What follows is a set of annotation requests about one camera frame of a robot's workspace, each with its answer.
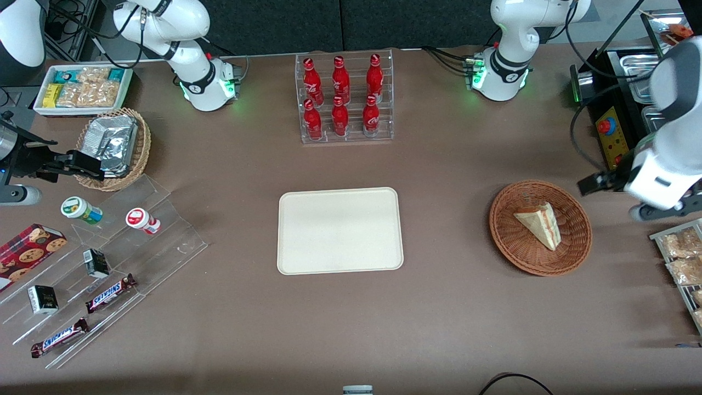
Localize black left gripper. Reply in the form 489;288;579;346
577;167;632;197

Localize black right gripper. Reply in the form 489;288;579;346
0;125;105;182

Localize triangular sandwich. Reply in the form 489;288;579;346
513;202;562;251

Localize light wicker basket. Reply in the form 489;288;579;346
75;108;152;192

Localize brown wicker basket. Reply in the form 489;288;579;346
489;180;593;277

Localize cream plastic tray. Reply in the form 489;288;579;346
277;187;405;275

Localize silver foil pack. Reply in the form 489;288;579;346
82;115;138;154
97;134;137;177

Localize green capped white bottle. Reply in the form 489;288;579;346
61;196;104;226

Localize black food warmer cabinet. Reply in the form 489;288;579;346
569;8;702;172

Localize white rectangular snack bin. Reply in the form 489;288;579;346
33;65;134;117

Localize clear bag of crackers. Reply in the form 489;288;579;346
77;67;111;84
82;81;121;108
56;83;88;108

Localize red capped white bottle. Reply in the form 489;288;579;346
126;208;162;236

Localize steel warmer pan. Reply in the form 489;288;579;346
620;54;661;104
641;105;667;135

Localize small black carton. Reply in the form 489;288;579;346
27;285;59;315
83;249;111;279

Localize red cookie box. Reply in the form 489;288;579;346
0;223;68;292

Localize clear bag of fried snacks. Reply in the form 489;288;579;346
665;256;702;286
660;227;702;259

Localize clear acrylic stepped display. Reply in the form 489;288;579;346
0;174;210;370

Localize brown Snickers bar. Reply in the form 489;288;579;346
85;273;137;314
30;318;90;359

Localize black equipment rack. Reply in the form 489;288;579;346
43;0;100;62

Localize red skewered food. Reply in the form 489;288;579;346
661;21;696;44

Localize red cola bottle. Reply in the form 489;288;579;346
332;56;351;103
366;54;384;99
303;99;324;141
362;94;381;137
331;96;350;137
303;58;325;106

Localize clear acrylic bottle rack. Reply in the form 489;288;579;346
295;49;395;144

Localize grey wire rack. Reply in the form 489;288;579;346
649;218;702;336

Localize black base cables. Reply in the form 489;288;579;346
421;45;479;76

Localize black cable loop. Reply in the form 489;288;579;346
478;373;556;395

